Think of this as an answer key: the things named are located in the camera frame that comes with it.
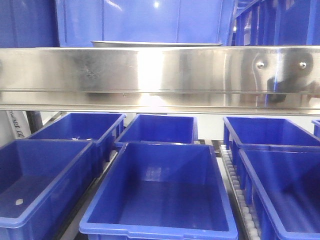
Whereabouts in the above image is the silver metal tray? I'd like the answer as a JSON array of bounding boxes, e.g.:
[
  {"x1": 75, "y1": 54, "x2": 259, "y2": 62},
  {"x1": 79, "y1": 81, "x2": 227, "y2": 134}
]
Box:
[{"x1": 91, "y1": 40, "x2": 222, "y2": 48}]

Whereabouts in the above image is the blue bin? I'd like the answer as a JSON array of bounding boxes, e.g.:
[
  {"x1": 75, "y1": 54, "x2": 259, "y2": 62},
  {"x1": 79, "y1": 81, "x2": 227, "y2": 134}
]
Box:
[
  {"x1": 239, "y1": 150, "x2": 320, "y2": 240},
  {"x1": 223, "y1": 116, "x2": 320, "y2": 166},
  {"x1": 114, "y1": 113, "x2": 199, "y2": 149},
  {"x1": 0, "y1": 139, "x2": 96, "y2": 240},
  {"x1": 28, "y1": 112, "x2": 126, "y2": 177}
]

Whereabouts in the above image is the ribbed blue crate upper right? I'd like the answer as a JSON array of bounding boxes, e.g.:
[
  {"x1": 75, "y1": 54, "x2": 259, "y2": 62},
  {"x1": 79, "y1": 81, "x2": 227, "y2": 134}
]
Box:
[{"x1": 231, "y1": 0, "x2": 320, "y2": 46}]

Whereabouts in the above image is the white lettered bag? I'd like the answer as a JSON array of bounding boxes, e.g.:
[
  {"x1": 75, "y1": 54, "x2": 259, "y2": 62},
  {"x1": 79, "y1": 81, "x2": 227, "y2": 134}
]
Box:
[{"x1": 6, "y1": 110, "x2": 31, "y2": 139}]

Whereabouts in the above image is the blue bin far right edge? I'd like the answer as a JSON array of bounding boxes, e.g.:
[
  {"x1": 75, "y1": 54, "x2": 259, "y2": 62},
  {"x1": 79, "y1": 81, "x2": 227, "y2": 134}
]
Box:
[{"x1": 311, "y1": 119, "x2": 320, "y2": 138}]

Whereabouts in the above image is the small white disc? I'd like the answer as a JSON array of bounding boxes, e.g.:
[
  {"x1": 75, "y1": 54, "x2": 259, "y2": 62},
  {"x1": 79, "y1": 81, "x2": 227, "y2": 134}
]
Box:
[{"x1": 15, "y1": 198, "x2": 24, "y2": 206}]

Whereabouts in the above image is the dark blue crate upper left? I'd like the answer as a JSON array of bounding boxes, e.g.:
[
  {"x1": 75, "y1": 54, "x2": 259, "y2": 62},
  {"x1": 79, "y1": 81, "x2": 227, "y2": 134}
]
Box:
[{"x1": 0, "y1": 0, "x2": 59, "y2": 48}]

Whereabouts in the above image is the left rail screw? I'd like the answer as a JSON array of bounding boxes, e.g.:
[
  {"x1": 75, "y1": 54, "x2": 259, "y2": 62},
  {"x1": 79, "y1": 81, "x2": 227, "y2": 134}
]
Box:
[{"x1": 256, "y1": 61, "x2": 265, "y2": 69}]

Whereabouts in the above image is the rail screw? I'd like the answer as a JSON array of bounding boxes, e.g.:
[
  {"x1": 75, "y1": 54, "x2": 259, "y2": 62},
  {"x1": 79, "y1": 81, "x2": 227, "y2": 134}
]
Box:
[
  {"x1": 299, "y1": 62, "x2": 307, "y2": 69},
  {"x1": 256, "y1": 61, "x2": 265, "y2": 69}
]

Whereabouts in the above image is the dark vertical post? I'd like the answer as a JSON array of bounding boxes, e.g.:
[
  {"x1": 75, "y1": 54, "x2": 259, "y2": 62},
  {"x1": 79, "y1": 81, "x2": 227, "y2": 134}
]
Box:
[{"x1": 26, "y1": 111, "x2": 43, "y2": 134}]

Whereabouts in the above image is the right rail screw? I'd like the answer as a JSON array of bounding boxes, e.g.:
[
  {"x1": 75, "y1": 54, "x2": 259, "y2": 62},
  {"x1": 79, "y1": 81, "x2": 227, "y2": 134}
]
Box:
[{"x1": 299, "y1": 62, "x2": 307, "y2": 69}]

